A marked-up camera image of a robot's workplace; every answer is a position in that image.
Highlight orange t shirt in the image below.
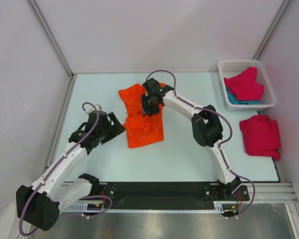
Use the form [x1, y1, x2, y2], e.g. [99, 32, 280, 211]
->
[118, 84, 164, 149]

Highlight white plastic basket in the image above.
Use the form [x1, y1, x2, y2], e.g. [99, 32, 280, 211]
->
[218, 59, 277, 111]

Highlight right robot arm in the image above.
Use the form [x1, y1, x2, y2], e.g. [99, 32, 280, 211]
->
[141, 78, 241, 200]

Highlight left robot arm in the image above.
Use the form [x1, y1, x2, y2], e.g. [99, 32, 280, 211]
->
[16, 111, 125, 231]

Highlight teal t shirt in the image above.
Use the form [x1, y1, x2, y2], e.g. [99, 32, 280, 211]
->
[225, 86, 261, 105]

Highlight pink t shirt in basket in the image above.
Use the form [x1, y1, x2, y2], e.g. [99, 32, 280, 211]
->
[224, 67, 265, 102]

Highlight folded pink t shirt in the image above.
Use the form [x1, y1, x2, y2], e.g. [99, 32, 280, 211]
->
[239, 115, 281, 161]

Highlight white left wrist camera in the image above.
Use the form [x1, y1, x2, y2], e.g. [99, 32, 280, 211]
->
[85, 104, 102, 114]

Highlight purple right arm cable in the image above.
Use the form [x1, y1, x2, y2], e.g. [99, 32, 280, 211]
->
[146, 69, 256, 220]

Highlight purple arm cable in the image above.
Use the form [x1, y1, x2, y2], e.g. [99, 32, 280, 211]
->
[19, 102, 113, 236]
[146, 69, 256, 220]

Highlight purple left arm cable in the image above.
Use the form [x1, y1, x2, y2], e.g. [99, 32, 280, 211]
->
[19, 102, 113, 236]

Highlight white slotted cable duct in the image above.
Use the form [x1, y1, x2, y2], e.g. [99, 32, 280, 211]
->
[63, 201, 238, 215]

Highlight aluminium front rail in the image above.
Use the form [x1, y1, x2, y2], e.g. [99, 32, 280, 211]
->
[26, 181, 299, 203]

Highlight left aluminium corner post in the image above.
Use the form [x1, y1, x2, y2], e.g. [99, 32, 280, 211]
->
[26, 0, 74, 78]

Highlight aluminium corner post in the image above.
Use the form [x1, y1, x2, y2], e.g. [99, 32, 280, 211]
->
[26, 0, 74, 78]
[253, 0, 294, 60]

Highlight right aluminium corner post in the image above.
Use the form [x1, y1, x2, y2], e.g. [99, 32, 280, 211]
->
[253, 0, 294, 60]

